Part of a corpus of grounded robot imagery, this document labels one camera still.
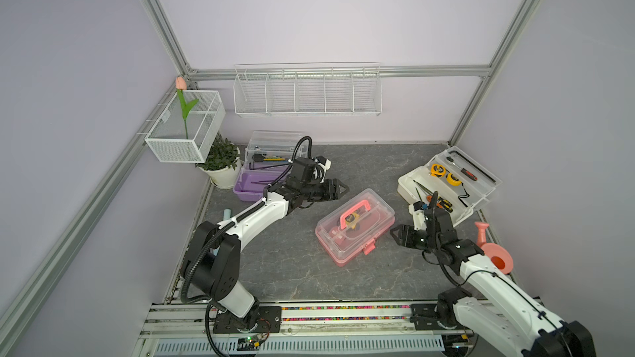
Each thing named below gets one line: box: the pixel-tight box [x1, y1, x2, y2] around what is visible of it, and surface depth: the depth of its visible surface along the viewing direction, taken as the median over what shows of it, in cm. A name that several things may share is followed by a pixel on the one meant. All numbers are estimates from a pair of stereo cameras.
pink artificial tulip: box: [175, 76, 200, 140], surface depth 86 cm
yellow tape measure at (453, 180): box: [445, 172, 463, 186], surface depth 97 cm
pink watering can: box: [474, 221, 514, 275], surface depth 77 cm
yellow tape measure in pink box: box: [344, 212, 361, 225], surface depth 88 cm
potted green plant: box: [195, 133, 242, 190], surface depth 96 cm
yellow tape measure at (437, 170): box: [429, 163, 447, 178], surface depth 101 cm
